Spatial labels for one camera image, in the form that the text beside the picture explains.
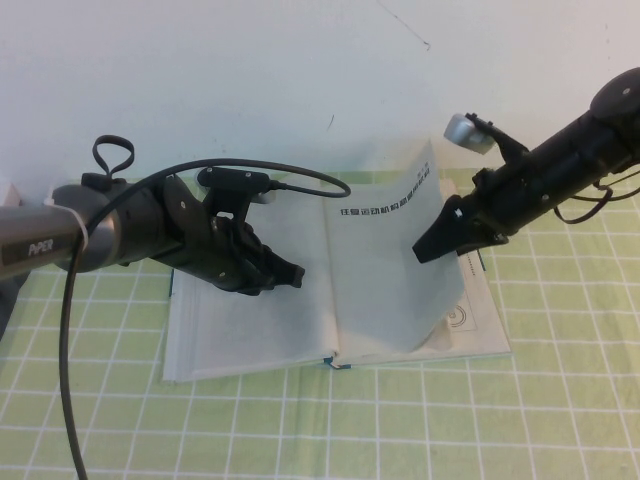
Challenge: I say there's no white and grey box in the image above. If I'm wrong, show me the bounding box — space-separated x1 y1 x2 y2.
0 180 31 346

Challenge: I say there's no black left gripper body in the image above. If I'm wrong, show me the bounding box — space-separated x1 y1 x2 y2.
182 214 276 297

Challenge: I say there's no white-paged book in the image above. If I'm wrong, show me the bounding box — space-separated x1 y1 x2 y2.
162 137 514 385

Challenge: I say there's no thick black camera cable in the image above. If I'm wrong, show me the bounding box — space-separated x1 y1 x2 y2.
57 157 352 480

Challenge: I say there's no white cable tie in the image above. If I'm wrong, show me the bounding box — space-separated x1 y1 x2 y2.
47 197 94 249

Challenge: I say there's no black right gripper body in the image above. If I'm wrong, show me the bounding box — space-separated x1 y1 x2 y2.
449 162 531 249

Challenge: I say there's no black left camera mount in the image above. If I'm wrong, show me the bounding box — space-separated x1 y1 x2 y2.
196 167 272 226

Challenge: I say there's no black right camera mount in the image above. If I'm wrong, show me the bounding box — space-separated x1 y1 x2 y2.
467 113 531 169

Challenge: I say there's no thin black cable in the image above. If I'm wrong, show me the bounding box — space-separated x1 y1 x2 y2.
552 167 640 225

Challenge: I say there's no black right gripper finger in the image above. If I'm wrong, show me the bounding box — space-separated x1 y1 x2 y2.
412 197 471 265
452 227 496 255

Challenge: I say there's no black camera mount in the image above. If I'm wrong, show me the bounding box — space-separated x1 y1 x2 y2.
467 113 531 169
196 167 272 226

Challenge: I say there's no black strap loop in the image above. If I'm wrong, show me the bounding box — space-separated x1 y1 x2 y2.
82 134 136 189

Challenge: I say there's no green white-checked tablecloth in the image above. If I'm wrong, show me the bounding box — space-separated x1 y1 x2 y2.
0 167 640 480

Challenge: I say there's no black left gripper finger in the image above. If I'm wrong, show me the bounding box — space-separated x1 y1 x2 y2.
244 269 275 297
264 244 305 287

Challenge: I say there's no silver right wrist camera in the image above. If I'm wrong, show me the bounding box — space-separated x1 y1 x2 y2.
443 113 494 154

